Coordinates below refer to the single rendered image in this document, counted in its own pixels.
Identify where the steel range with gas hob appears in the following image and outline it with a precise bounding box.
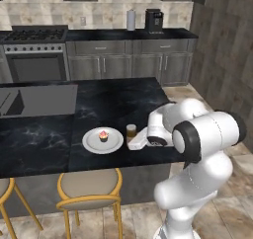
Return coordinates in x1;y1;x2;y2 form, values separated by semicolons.
1;25;70;84

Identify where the grey base cabinet run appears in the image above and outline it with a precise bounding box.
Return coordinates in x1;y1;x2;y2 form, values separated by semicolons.
65;39;198;87

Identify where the grey sink basin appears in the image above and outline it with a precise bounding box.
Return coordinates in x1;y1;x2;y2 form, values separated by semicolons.
0;84;79;120

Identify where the white round plate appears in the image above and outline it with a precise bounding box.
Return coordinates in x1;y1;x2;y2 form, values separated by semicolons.
81;126;125;155

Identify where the grey kitchen island base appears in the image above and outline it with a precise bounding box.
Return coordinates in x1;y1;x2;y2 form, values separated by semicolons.
0;163;172;219

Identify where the yellow stool with beige seat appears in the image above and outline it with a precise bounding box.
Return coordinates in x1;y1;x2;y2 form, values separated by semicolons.
0;177;44;239
55;167;124;239

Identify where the black coffee machine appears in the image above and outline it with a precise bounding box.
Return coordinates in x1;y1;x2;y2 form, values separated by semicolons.
144;8;165;34

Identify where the pink frosted cupcake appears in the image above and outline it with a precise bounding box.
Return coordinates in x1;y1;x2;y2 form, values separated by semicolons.
98;129;110;143

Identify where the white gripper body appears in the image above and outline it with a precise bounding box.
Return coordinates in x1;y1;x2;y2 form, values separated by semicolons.
126;126;150;151

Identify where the white paper towel roll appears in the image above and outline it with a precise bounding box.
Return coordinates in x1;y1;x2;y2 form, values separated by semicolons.
126;9;136;32

